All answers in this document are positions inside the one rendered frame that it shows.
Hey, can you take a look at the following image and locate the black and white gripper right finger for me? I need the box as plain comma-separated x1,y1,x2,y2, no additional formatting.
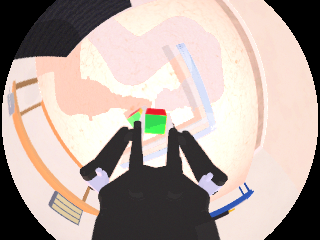
165,113,228,199

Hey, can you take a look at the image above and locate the transparent green cube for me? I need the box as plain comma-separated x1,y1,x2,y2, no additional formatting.
126,107,143,127

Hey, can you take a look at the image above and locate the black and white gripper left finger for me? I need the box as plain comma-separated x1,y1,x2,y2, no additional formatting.
80,111,146,198

